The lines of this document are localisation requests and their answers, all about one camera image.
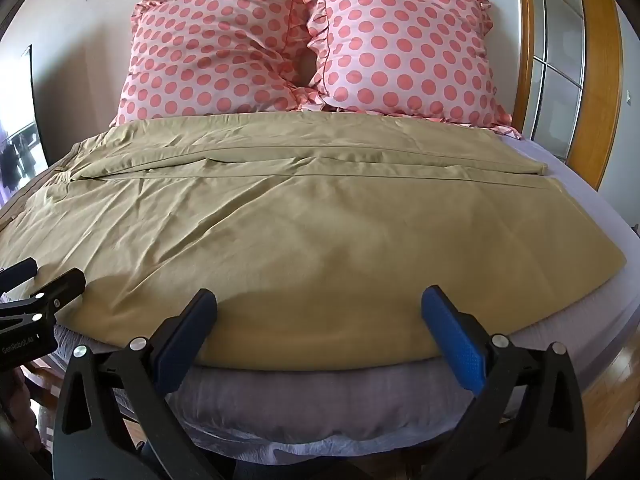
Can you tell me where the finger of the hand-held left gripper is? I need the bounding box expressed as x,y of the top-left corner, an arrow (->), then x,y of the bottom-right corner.
0,268 -> 87,325
0,257 -> 39,292

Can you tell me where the wooden framed glass door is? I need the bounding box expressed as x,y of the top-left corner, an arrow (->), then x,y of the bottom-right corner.
421,0 -> 626,192

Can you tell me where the dark wall poster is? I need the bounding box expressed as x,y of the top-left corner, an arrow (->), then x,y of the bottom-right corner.
0,46 -> 49,201

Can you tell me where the pink polka dot pillow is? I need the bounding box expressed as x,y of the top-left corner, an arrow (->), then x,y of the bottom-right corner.
298,0 -> 523,140
109,0 -> 321,128

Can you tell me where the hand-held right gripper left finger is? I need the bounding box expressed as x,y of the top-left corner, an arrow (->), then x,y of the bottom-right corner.
52,288 -> 224,480

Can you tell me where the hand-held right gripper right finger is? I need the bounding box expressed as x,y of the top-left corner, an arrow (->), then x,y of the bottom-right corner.
421,285 -> 586,480

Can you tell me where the bed with lavender sheet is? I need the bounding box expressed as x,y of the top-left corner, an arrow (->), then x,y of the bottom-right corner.
0,130 -> 640,466

